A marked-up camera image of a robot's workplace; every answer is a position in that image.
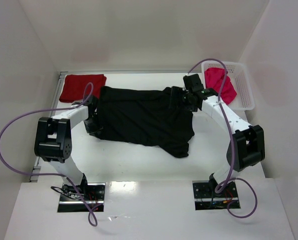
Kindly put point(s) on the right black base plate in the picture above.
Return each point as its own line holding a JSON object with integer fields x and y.
{"x": 206, "y": 199}

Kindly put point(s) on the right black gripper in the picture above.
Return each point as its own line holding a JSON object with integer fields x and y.
{"x": 177, "y": 93}

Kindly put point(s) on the black t-shirt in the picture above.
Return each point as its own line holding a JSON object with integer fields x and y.
{"x": 143, "y": 117}

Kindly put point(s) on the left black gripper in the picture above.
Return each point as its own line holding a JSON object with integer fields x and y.
{"x": 91, "y": 124}

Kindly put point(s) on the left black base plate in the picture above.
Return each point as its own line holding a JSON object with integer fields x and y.
{"x": 70, "y": 202}

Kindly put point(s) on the white plastic basket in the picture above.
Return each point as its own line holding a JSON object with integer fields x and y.
{"x": 239, "y": 78}

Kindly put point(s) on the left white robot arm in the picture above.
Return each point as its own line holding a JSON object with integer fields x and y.
{"x": 53, "y": 142}

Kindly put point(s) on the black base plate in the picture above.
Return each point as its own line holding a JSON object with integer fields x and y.
{"x": 206, "y": 199}
{"x": 70, "y": 202}

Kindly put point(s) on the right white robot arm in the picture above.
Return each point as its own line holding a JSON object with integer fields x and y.
{"x": 246, "y": 145}

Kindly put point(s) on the folded red t-shirt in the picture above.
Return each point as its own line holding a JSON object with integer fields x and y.
{"x": 74, "y": 86}

